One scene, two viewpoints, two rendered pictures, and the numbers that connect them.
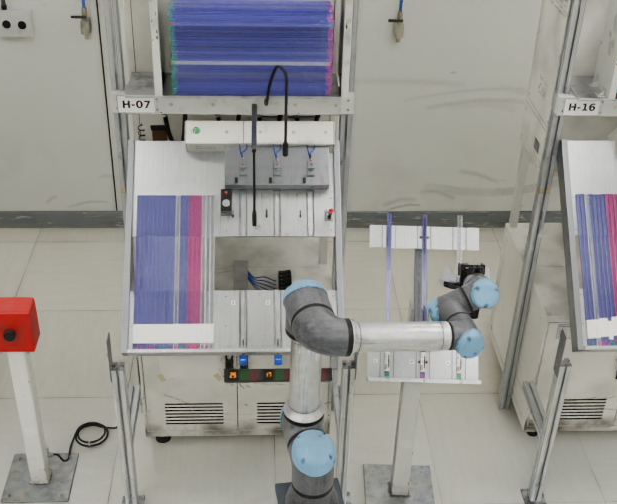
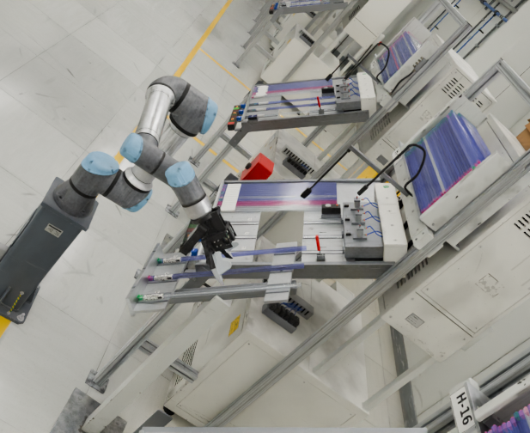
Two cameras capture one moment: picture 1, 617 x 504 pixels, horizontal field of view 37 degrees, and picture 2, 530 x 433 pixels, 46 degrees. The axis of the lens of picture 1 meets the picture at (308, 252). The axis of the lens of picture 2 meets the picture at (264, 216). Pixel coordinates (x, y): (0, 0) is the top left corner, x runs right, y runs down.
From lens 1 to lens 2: 2.86 m
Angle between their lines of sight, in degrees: 67
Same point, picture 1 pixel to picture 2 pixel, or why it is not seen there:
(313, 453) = (98, 155)
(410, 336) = (147, 112)
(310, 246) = (336, 380)
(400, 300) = not seen: outside the picture
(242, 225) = (313, 222)
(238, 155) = (368, 207)
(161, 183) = (346, 192)
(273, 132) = (390, 216)
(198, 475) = not seen: hidden behind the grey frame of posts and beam
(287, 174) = (353, 227)
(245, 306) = (245, 223)
